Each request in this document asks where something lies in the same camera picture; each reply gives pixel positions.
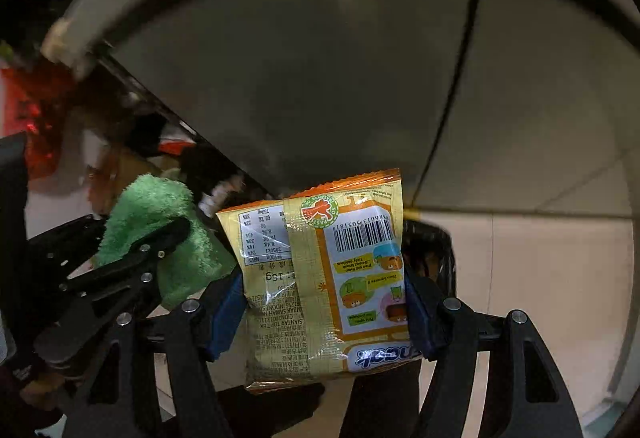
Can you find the green fluffy cloth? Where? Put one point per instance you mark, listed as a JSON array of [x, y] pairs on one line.
[[150, 205]]

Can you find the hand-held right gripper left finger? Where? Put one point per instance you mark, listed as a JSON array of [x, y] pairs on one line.
[[226, 318]]

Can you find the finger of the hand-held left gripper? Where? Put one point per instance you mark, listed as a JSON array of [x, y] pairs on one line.
[[150, 260], [65, 243]]

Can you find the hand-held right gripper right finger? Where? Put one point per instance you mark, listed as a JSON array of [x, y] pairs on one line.
[[419, 318]]

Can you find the yellow orange snack packet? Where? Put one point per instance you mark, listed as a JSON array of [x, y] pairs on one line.
[[305, 283]]

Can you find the red plastic bag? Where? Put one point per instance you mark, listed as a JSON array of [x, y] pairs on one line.
[[35, 128]]

